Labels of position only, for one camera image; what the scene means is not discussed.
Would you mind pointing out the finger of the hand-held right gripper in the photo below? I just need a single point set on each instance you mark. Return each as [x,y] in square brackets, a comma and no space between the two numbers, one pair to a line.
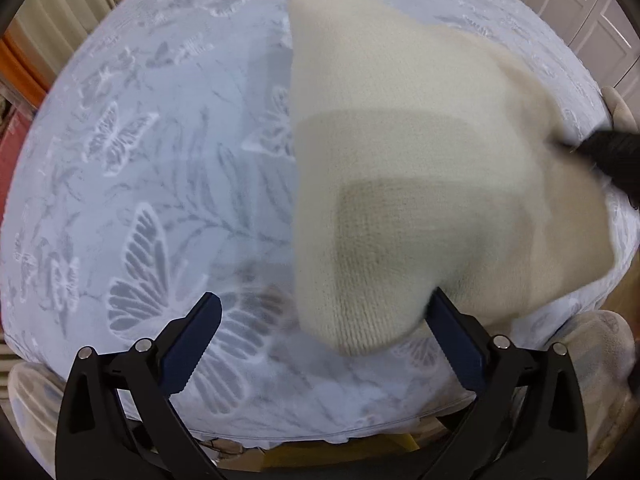
[617,155]

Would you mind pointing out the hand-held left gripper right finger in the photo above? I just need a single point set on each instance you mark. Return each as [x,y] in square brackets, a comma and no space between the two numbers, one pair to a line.
[460,345]

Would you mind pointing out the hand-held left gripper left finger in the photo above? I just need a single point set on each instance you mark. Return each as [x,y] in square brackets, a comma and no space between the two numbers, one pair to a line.
[195,345]

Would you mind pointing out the cream cherry knit cardigan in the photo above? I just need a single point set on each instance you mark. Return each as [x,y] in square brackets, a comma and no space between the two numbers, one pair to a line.
[400,160]

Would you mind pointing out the cream fleece cloth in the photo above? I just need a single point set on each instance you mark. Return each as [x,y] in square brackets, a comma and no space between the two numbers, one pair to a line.
[622,110]

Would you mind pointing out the blue butterfly bed sheet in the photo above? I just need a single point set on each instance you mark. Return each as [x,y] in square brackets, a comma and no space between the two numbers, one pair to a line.
[150,110]

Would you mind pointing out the white pleated curtain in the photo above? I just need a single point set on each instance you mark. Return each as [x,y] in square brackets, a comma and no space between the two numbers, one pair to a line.
[65,15]

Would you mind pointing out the orange wooden frame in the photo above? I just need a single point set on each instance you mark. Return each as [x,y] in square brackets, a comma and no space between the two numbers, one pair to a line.
[20,75]

